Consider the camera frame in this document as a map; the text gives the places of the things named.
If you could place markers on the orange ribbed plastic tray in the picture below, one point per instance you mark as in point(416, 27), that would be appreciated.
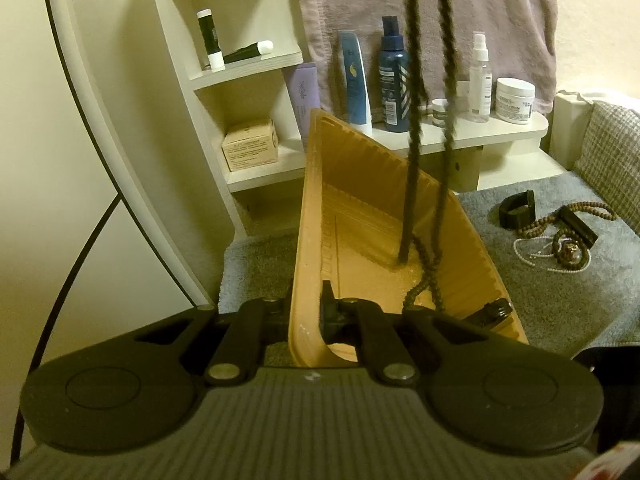
point(350, 200)

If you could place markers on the black rectangular bar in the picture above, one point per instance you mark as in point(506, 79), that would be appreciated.
point(580, 227)

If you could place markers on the white shelf unit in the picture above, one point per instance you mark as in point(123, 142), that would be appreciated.
point(250, 180)

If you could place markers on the mauve towel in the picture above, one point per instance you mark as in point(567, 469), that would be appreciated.
point(500, 10)

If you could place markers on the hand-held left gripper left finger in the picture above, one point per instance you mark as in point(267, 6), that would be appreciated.
point(277, 320)

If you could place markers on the checkered cushion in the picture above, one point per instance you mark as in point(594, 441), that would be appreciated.
point(612, 150)

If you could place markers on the clear spray bottle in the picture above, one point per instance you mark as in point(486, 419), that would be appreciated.
point(480, 90)

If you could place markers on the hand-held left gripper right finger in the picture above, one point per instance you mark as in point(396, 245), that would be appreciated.
point(328, 310)

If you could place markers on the white curved furniture panel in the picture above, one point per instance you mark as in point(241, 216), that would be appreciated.
point(50, 160)

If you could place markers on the light blue white tube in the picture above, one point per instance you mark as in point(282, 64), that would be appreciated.
point(354, 75)

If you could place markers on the black tube with white cap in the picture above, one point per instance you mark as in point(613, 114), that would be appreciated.
point(245, 52)

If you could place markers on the small green label jar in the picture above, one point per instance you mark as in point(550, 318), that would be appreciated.
point(438, 115)

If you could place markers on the grey mat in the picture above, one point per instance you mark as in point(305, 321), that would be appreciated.
point(550, 300)

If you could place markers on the black clip piece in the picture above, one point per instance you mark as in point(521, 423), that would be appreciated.
point(492, 311)

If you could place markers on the white red printed paper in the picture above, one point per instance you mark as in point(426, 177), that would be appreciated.
point(617, 465)

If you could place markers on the small white box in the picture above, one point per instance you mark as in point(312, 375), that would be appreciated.
point(462, 92)

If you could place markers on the purple tube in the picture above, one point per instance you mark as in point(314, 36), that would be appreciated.
point(302, 95)

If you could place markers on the white cream jar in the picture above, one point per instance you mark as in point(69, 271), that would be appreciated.
point(515, 102)

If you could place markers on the beige cardboard box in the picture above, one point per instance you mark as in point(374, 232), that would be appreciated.
point(250, 147)

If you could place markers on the black white upright tube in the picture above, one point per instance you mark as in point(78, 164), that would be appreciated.
point(209, 35)

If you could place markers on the dark blue spray bottle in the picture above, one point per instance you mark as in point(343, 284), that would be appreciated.
point(392, 85)

